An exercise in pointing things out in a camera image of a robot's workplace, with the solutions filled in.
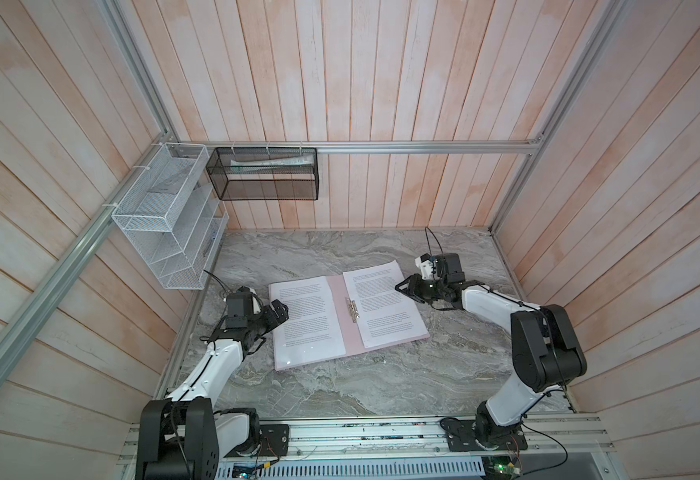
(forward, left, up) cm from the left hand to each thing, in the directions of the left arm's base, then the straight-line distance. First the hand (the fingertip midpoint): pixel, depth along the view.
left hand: (278, 318), depth 88 cm
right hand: (+10, -37, +2) cm, 38 cm away
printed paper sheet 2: (+5, -34, -6) cm, 35 cm away
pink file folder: (0, -21, -6) cm, 22 cm away
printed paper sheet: (-2, -10, -6) cm, 12 cm away
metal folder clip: (+6, -23, -7) cm, 25 cm away
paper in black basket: (+37, +12, +28) cm, 48 cm away
